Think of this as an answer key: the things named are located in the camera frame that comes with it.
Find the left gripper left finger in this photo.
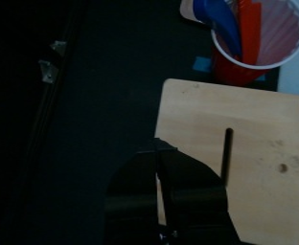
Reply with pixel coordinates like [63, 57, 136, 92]
[104, 149, 168, 245]

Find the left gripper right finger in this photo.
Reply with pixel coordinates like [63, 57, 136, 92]
[153, 137, 243, 245]

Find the wooden box with slot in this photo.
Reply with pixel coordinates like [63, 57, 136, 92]
[153, 78, 299, 245]

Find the red plastic cup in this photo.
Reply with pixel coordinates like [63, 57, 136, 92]
[209, 0, 299, 86]

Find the blue tape piece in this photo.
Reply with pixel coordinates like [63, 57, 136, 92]
[193, 56, 213, 73]

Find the red plastic tool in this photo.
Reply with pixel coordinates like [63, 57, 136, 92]
[236, 0, 263, 65]

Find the blue plastic tool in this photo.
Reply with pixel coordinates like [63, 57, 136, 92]
[193, 0, 244, 60]

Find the metal frame bracket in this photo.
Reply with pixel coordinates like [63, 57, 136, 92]
[47, 40, 67, 56]
[37, 59, 57, 84]

